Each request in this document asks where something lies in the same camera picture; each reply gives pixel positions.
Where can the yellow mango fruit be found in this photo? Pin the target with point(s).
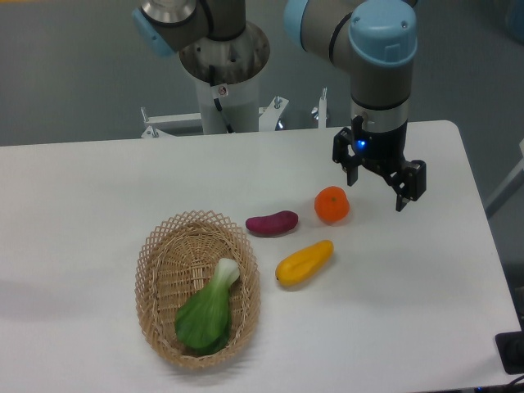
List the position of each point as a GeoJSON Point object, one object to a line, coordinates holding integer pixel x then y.
{"type": "Point", "coordinates": [303, 264]}

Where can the purple sweet potato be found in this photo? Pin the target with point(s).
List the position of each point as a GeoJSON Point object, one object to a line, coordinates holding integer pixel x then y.
{"type": "Point", "coordinates": [272, 225]}

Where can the woven wicker basket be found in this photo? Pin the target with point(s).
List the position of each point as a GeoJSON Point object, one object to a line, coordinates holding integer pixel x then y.
{"type": "Point", "coordinates": [177, 260]}

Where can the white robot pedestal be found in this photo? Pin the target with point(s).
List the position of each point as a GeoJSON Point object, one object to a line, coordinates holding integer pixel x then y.
{"type": "Point", "coordinates": [226, 76]}

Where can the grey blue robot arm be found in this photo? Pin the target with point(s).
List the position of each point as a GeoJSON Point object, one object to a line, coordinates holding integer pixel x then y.
{"type": "Point", "coordinates": [374, 42]}

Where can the green bok choy vegetable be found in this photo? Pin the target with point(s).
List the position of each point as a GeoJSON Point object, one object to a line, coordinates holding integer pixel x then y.
{"type": "Point", "coordinates": [203, 323]}

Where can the white table leg frame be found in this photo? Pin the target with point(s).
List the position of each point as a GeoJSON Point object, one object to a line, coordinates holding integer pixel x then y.
{"type": "Point", "coordinates": [507, 188]}

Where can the orange tangerine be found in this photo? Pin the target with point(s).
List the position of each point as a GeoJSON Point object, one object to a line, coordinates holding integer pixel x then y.
{"type": "Point", "coordinates": [332, 205]}

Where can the black device at table edge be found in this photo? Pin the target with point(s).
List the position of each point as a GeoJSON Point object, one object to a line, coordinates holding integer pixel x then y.
{"type": "Point", "coordinates": [510, 348]}

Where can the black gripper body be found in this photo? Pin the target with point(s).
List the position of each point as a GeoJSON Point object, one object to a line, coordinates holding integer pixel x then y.
{"type": "Point", "coordinates": [381, 153]}

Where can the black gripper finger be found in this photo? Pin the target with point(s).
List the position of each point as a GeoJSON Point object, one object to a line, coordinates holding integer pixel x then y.
{"type": "Point", "coordinates": [409, 182]}
{"type": "Point", "coordinates": [342, 143]}

